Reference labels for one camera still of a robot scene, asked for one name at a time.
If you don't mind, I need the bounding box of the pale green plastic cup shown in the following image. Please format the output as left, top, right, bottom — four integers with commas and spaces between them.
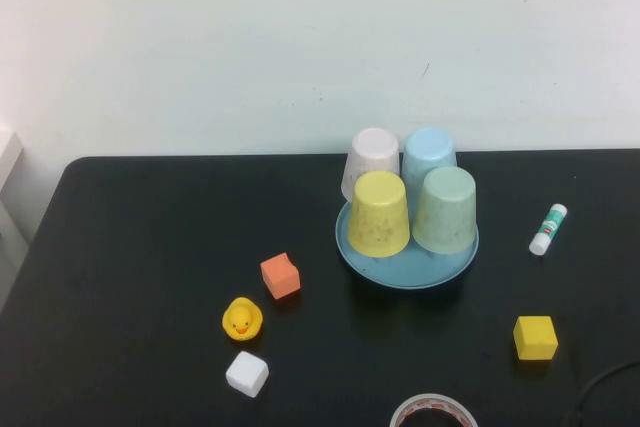
411, 166, 478, 255

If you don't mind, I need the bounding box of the white speckled plastic cup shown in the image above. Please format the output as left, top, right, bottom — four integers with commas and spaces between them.
341, 127, 402, 201

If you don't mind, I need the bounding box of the yellow plastic cup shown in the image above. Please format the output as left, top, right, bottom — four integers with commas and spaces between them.
346, 170, 413, 259

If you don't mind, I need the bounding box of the light blue plastic cup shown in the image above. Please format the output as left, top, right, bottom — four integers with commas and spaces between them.
402, 127, 458, 194

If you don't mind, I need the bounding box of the blue cup stand with pegs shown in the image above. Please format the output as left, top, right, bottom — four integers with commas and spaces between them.
334, 196, 481, 290

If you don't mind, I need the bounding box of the orange foam cube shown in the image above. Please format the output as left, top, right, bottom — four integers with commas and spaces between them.
259, 252, 302, 301

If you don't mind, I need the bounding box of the yellow rubber duck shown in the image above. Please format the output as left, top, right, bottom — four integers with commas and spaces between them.
221, 297, 264, 343

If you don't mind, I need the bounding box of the white foam cube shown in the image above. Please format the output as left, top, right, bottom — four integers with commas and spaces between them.
224, 350, 270, 400

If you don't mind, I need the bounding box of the white green glue stick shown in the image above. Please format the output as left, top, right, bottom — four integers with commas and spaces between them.
528, 203, 569, 256

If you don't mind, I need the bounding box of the clear tape roll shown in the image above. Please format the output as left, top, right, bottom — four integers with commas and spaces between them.
388, 393, 479, 427

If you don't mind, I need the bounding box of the yellow foam cube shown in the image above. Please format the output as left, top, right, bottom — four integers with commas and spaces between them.
513, 315, 559, 362

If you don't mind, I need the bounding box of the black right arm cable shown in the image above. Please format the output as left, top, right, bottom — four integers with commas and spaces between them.
573, 360, 640, 427

